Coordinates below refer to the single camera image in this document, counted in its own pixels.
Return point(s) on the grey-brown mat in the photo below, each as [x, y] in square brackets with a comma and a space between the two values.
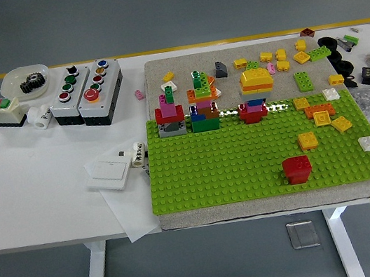
[186, 63]

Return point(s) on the cream switch box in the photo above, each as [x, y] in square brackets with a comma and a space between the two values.
[3, 115]

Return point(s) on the grey metal bracket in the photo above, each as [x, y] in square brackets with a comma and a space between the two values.
[344, 44]

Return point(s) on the yellow-orange square brick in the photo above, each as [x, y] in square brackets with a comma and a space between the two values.
[308, 140]

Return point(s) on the yellow small brick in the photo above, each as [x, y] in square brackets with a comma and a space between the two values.
[266, 56]
[168, 76]
[336, 79]
[283, 66]
[301, 45]
[240, 63]
[281, 55]

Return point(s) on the pink square brick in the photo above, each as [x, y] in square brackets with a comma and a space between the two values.
[168, 110]
[254, 108]

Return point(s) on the grey three-button control box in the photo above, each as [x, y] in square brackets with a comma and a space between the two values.
[63, 111]

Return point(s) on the white paper sheet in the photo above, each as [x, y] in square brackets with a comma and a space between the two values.
[138, 217]

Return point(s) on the dark green long brick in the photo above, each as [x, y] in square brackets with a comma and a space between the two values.
[206, 125]

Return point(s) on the orange slope brick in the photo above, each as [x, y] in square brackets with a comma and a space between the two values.
[211, 80]

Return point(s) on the green narrow brick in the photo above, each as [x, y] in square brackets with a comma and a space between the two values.
[169, 95]

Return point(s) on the white printed pipe fitting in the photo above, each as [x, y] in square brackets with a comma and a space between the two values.
[138, 155]

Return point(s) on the lime small brick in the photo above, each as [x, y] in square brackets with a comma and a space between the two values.
[254, 64]

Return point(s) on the black metal gear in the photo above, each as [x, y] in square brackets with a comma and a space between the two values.
[32, 84]

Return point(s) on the red long brick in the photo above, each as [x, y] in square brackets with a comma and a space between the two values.
[180, 112]

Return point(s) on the yellow square brick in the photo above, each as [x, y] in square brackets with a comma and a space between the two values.
[341, 124]
[301, 103]

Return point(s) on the grey wide brick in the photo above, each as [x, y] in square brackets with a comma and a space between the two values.
[173, 130]

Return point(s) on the dark green tall brick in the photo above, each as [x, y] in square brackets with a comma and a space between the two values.
[198, 79]

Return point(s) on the grey long brick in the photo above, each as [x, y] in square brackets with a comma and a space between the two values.
[253, 93]

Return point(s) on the magenta narrow brick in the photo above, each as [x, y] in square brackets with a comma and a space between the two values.
[163, 100]

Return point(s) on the brown square brick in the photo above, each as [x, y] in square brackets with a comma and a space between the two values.
[308, 32]

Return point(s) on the grey slope brick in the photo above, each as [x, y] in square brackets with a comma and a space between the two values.
[221, 70]

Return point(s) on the red wide base brick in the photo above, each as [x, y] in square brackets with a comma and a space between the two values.
[254, 117]

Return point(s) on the yellow domed brick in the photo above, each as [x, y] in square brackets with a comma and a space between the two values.
[255, 76]

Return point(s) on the green studded baseplate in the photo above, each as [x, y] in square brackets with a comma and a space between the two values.
[212, 176]

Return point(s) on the metal floor plate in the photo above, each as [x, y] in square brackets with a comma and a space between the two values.
[302, 234]

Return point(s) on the pink flat brick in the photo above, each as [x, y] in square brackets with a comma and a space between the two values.
[204, 103]

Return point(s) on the pink small brick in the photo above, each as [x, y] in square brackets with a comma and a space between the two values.
[139, 94]
[270, 68]

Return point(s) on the black rubber tyre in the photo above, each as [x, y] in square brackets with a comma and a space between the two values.
[345, 65]
[336, 57]
[333, 46]

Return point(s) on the white wall switch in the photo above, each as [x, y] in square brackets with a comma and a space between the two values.
[109, 174]

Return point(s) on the white pipe tee fitting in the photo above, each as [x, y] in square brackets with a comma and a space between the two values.
[39, 116]

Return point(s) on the orange long brick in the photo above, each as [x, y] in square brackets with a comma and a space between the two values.
[192, 96]
[256, 87]

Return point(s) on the lime square brick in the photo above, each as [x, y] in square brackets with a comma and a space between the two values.
[203, 90]

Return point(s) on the orange flat plate brick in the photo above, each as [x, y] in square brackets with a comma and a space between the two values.
[318, 109]

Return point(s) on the blue flat brick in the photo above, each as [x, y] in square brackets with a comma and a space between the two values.
[256, 102]

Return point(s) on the grey emergency stop box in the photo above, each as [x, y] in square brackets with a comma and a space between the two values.
[104, 102]

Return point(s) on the small metal bolt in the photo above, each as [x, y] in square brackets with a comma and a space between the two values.
[354, 30]

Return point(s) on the dark blue narrow brick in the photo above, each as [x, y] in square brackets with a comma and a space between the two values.
[194, 110]

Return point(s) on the small grey metal piece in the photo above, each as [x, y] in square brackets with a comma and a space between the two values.
[122, 153]

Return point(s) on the yellow flat tile brick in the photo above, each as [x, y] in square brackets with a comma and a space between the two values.
[322, 118]
[301, 57]

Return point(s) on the white plastic bowl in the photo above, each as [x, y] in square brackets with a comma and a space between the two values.
[12, 82]

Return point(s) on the white small brick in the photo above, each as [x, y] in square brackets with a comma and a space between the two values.
[218, 92]

